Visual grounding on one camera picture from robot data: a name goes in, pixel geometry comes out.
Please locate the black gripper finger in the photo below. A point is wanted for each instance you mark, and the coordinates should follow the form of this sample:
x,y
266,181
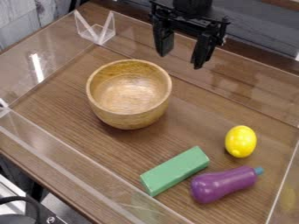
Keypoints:
x,y
164,36
204,50

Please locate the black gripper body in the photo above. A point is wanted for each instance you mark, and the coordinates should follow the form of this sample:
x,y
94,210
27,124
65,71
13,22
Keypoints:
x,y
193,17

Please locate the purple toy eggplant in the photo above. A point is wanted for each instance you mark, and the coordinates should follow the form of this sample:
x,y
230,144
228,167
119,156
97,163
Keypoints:
x,y
212,186

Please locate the brown wooden bowl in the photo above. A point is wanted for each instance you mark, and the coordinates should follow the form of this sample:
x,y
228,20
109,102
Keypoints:
x,y
129,92

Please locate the yellow toy lemon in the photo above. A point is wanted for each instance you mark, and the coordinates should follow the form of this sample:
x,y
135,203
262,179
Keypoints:
x,y
241,141

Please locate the green rectangular block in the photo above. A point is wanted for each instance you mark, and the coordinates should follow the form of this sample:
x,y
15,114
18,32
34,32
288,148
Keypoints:
x,y
174,171

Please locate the clear acrylic corner bracket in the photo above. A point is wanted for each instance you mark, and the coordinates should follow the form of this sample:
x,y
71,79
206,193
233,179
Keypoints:
x,y
99,34

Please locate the clear acrylic tray wall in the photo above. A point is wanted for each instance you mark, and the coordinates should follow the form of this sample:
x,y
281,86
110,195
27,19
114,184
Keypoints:
x,y
87,185

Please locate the black device with cable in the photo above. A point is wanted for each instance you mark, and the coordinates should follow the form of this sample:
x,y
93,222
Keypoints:
x,y
23,210

